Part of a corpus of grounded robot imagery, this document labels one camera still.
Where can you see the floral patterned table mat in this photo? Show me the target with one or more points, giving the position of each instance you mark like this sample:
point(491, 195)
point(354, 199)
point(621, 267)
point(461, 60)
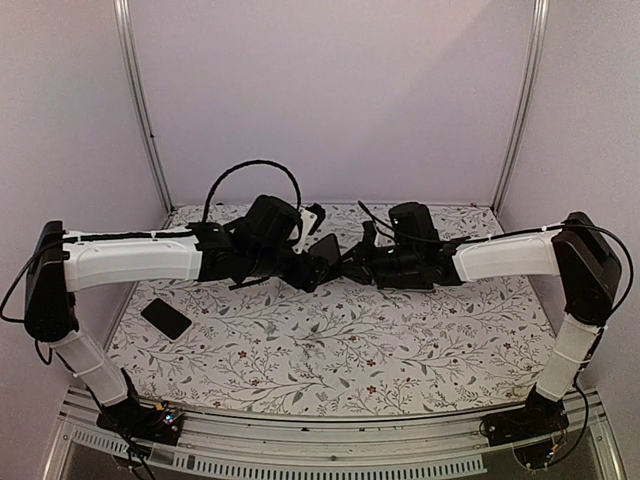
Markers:
point(343, 350)

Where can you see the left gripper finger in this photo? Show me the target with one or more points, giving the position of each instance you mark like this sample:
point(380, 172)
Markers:
point(330, 274)
point(318, 264)

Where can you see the left aluminium frame post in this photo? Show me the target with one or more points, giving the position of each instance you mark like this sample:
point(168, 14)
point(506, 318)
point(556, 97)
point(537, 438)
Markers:
point(126, 37)

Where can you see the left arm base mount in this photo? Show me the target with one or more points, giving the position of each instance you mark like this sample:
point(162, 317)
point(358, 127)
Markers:
point(133, 420)

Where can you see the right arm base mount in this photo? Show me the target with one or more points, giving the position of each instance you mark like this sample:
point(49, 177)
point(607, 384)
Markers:
point(542, 433)

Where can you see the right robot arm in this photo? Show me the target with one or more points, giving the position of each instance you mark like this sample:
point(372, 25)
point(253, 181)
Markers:
point(574, 251)

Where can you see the black phone with white edge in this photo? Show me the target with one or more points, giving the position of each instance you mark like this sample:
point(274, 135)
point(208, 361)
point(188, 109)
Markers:
point(166, 319)

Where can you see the aluminium frame post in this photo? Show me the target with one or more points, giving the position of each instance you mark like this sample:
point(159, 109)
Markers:
point(533, 57)
point(126, 37)

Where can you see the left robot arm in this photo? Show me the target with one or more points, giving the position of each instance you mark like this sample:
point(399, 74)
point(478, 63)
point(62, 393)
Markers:
point(269, 241)

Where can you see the front aluminium rail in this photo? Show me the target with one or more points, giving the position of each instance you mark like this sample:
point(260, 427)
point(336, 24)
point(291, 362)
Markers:
point(229, 444)

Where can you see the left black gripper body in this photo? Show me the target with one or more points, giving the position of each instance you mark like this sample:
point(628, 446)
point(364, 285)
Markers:
point(270, 263)

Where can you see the right aluminium frame post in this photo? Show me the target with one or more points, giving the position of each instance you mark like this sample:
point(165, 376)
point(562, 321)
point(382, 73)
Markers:
point(533, 57)

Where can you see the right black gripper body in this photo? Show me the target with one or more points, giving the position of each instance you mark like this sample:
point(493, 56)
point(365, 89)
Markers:
point(389, 262)

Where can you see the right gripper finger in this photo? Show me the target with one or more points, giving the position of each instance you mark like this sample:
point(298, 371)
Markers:
point(363, 248)
point(359, 274)

